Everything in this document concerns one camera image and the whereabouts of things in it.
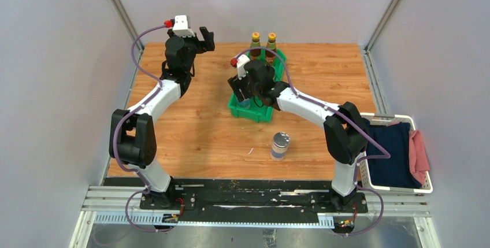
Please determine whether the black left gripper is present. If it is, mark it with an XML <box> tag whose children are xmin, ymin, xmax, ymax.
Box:
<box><xmin>167</xmin><ymin>27</ymin><xmax>213</xmax><ymax>73</ymax></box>

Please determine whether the silver lid spice jar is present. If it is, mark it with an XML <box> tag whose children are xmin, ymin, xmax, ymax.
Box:
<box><xmin>236</xmin><ymin>99</ymin><xmax>250</xmax><ymax>109</ymax></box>

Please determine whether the green plastic triple bin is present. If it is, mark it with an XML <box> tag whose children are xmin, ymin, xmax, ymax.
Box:
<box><xmin>228</xmin><ymin>49</ymin><xmax>287</xmax><ymax>123</ymax></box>

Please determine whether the yellow cap sauce bottle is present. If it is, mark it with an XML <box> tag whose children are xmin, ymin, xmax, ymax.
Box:
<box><xmin>249</xmin><ymin>32</ymin><xmax>261</xmax><ymax>60</ymax></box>
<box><xmin>265</xmin><ymin>32</ymin><xmax>277</xmax><ymax>66</ymax></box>

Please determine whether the silver lid blue label jar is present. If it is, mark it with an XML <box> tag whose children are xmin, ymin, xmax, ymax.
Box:
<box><xmin>270</xmin><ymin>132</ymin><xmax>291</xmax><ymax>161</ymax></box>

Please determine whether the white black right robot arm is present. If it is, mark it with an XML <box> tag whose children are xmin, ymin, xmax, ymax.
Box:
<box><xmin>228</xmin><ymin>58</ymin><xmax>368</xmax><ymax>212</ymax></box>

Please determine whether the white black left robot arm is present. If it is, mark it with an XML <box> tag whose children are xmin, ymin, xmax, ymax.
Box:
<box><xmin>109</xmin><ymin>26</ymin><xmax>215</xmax><ymax>209</ymax></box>

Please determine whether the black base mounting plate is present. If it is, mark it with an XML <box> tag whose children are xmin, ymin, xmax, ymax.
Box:
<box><xmin>140</xmin><ymin>178</ymin><xmax>368</xmax><ymax>225</ymax></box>

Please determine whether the white plastic basket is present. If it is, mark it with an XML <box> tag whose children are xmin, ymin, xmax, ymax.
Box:
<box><xmin>359</xmin><ymin>113</ymin><xmax>433</xmax><ymax>194</ymax></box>

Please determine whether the dark blue cloth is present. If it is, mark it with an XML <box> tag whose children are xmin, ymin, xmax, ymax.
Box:
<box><xmin>363</xmin><ymin>122</ymin><xmax>422</xmax><ymax>190</ymax></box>

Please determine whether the pink cloth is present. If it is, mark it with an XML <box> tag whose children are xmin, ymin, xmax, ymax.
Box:
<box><xmin>409</xmin><ymin>130</ymin><xmax>430</xmax><ymax>185</ymax></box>

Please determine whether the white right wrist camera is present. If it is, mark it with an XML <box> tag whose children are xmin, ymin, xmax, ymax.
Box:
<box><xmin>231</xmin><ymin>54</ymin><xmax>250</xmax><ymax>80</ymax></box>

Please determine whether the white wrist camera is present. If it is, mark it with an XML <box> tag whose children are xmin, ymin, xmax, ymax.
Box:
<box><xmin>231</xmin><ymin>54</ymin><xmax>250</xmax><ymax>80</ymax></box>
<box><xmin>164</xmin><ymin>15</ymin><xmax>195</xmax><ymax>38</ymax></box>

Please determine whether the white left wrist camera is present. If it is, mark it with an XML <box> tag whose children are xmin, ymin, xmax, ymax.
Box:
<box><xmin>164</xmin><ymin>15</ymin><xmax>195</xmax><ymax>38</ymax></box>

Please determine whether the aluminium corner frame post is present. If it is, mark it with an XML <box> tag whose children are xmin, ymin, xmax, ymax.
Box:
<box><xmin>95</xmin><ymin>0</ymin><xmax>145</xmax><ymax>53</ymax></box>

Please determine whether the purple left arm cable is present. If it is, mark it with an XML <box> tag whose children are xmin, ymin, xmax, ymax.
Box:
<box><xmin>113</xmin><ymin>24</ymin><xmax>169</xmax><ymax>233</ymax></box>

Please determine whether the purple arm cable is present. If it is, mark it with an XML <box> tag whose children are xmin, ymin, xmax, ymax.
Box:
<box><xmin>113</xmin><ymin>24</ymin><xmax>169</xmax><ymax>233</ymax></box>
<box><xmin>235</xmin><ymin>46</ymin><xmax>391</xmax><ymax>238</ymax></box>

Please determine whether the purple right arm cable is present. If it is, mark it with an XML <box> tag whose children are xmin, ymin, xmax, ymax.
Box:
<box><xmin>235</xmin><ymin>46</ymin><xmax>391</xmax><ymax>238</ymax></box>

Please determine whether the aluminium front rail frame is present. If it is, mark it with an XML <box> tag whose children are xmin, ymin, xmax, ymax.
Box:
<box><xmin>70</xmin><ymin>178</ymin><xmax>440</xmax><ymax>247</ymax></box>

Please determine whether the right aluminium corner post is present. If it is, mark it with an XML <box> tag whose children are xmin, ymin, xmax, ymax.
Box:
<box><xmin>365</xmin><ymin>0</ymin><xmax>401</xmax><ymax>53</ymax></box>

